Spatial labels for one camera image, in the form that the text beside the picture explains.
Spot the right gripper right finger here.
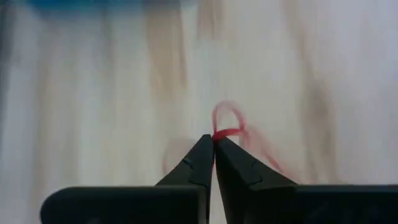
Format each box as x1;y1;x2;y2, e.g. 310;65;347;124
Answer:
214;136;398;224

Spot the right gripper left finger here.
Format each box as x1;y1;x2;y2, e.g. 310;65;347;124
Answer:
39;134;216;224

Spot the red rubber band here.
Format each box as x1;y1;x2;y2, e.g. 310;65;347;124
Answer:
161;100;285;177

